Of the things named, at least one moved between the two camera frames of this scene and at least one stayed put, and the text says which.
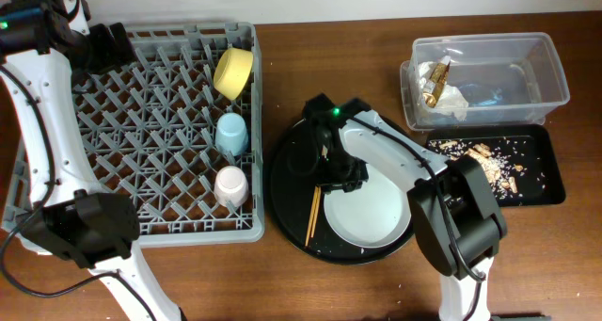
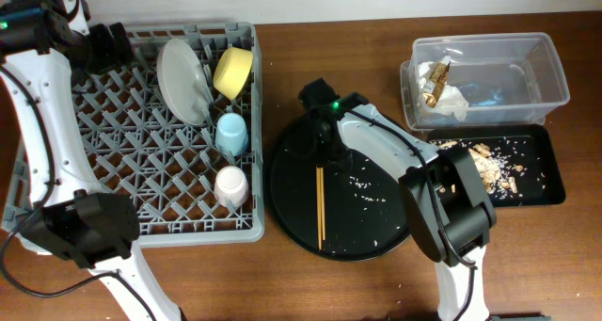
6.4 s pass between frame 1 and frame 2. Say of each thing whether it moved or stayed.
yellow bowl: stayed
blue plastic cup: stayed
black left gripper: stayed
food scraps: stayed
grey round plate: moved
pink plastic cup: stayed
